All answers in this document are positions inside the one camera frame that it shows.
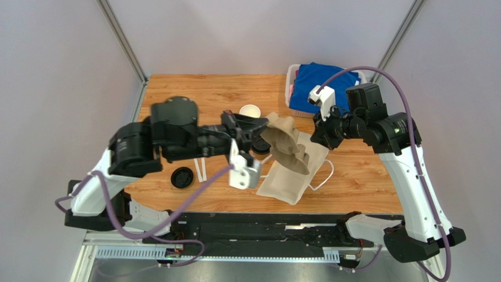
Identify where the paper coffee cup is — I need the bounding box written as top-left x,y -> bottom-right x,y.
239,105 -> 261,118
251,136 -> 270,161

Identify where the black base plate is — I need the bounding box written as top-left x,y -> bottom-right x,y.
162,212 -> 384,258

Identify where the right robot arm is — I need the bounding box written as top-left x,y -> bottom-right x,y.
308,83 -> 466,263

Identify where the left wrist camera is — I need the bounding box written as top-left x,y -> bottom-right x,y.
228,139 -> 262,190

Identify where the white plastic basket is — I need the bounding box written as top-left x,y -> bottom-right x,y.
285,64 -> 367,118

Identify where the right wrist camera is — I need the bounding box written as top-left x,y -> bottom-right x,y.
308,85 -> 336,122

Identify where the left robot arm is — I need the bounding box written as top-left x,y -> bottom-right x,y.
64,96 -> 268,240

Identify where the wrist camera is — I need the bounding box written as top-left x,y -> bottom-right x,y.
228,139 -> 262,190
308,85 -> 336,122

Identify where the grey pulp cup carrier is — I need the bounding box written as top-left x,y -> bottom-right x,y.
260,112 -> 309,175

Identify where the blue folded towel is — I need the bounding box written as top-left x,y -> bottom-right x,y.
289,62 -> 362,114

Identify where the brown paper bag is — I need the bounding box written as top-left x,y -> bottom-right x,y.
256,132 -> 335,205

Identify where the black cup lid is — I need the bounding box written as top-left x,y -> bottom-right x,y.
251,136 -> 270,155
171,167 -> 194,189

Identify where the white wrapped straw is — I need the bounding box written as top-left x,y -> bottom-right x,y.
201,158 -> 207,182
193,159 -> 203,183

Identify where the aluminium frame rail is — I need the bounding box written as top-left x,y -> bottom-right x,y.
82,219 -> 437,264

